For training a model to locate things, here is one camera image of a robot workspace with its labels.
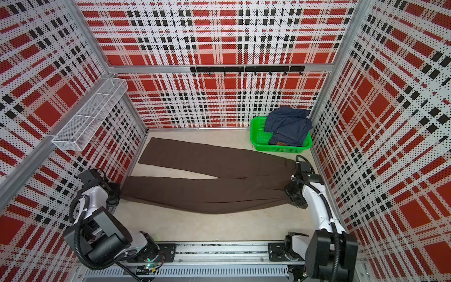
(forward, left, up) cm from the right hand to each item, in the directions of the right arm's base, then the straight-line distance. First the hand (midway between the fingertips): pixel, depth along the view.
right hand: (291, 196), depth 82 cm
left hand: (+3, +81, +1) cm, 81 cm away
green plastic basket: (+44, +10, -8) cm, 45 cm away
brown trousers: (+12, +11, -9) cm, 19 cm away
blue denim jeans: (+47, -9, 0) cm, 48 cm away
